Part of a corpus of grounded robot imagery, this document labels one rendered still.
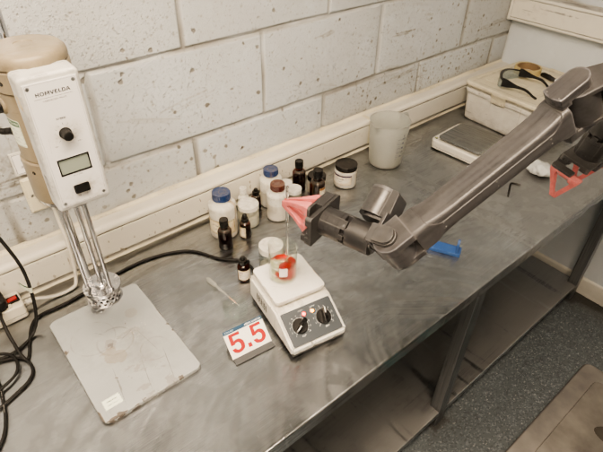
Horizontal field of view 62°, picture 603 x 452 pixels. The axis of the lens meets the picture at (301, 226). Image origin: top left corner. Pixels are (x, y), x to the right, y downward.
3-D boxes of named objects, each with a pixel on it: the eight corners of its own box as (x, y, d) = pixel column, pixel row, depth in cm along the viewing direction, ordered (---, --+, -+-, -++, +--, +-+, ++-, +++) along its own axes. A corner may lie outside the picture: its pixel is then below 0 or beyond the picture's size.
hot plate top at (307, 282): (326, 287, 106) (326, 284, 106) (276, 308, 101) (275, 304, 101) (298, 255, 114) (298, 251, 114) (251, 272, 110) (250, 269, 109)
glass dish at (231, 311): (233, 325, 108) (232, 318, 106) (218, 311, 111) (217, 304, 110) (253, 312, 111) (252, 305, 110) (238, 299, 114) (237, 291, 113)
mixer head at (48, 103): (127, 210, 77) (89, 54, 62) (56, 238, 72) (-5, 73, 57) (91, 171, 86) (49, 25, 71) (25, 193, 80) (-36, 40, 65)
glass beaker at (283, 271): (303, 276, 108) (304, 247, 103) (283, 291, 104) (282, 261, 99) (281, 261, 112) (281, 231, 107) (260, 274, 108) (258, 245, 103)
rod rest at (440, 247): (460, 249, 129) (464, 239, 126) (458, 257, 126) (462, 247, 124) (423, 239, 132) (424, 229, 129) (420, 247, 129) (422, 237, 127)
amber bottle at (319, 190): (309, 205, 143) (310, 173, 136) (309, 196, 146) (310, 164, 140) (324, 206, 143) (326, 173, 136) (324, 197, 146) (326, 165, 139)
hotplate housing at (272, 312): (345, 335, 106) (348, 309, 101) (292, 360, 101) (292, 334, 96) (294, 272, 121) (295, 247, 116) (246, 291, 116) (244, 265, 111)
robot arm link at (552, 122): (601, 74, 75) (608, 120, 82) (572, 60, 79) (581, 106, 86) (377, 254, 81) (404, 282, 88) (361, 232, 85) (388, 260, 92)
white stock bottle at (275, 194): (282, 225, 136) (281, 192, 129) (263, 218, 138) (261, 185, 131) (292, 213, 140) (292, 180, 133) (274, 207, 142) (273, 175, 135)
